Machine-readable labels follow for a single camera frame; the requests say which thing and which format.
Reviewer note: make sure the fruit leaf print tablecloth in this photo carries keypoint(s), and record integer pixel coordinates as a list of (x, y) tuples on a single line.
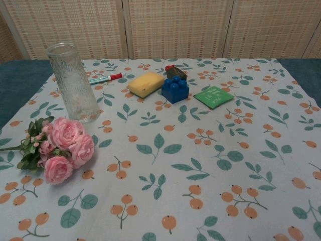
[(175, 163)]

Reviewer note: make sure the transparent glass vase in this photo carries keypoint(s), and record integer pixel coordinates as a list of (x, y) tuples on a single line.
[(75, 85)]

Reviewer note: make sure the woven bamboo folding screen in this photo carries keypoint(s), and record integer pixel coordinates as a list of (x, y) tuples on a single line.
[(160, 28)]

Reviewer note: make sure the pink rose bouquet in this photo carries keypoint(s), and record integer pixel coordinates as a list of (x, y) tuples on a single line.
[(65, 140)]

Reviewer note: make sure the yellow green sponge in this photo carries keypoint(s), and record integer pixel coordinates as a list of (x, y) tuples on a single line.
[(146, 84)]

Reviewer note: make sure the small dark bottle red cap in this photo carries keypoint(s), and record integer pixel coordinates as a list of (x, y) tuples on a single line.
[(176, 72)]

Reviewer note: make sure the red capped marker pen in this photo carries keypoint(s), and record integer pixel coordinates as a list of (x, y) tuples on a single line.
[(105, 78)]

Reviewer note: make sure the green sachet packet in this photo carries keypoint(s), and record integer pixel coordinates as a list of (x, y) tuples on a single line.
[(213, 97)]

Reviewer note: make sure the blue toy building block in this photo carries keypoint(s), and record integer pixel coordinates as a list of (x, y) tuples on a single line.
[(174, 91)]

